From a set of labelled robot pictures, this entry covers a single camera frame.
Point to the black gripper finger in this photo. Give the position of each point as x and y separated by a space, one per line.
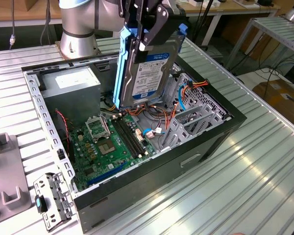
161 27
132 12

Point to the hard disk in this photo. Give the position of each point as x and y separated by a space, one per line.
149 80

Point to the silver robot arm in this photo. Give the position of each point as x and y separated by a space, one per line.
76 19

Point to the grey metal disk bay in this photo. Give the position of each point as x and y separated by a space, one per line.
198 115

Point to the grey metal drive cage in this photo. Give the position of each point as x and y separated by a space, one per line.
171 82

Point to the wooden top desk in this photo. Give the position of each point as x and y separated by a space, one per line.
27 14
235 9

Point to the grey power supply unit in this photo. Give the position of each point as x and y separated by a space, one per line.
71 102

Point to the metal slat table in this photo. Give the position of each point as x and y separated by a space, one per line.
272 27

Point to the black RAM slot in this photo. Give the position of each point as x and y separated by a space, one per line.
125 139
131 137
128 138
134 136

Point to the CPU socket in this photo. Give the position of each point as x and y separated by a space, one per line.
106 147

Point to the large cardboard box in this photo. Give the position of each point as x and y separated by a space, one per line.
276 98

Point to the black case fan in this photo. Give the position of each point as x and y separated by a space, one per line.
63 137

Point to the black open PC case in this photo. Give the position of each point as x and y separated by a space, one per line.
161 176

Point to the green motherboard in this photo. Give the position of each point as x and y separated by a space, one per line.
105 166

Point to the blue expansion slot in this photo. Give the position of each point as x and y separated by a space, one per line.
105 175

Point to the grey parts rack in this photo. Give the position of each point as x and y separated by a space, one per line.
5 171

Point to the grey metal card bracket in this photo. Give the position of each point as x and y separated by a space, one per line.
56 203

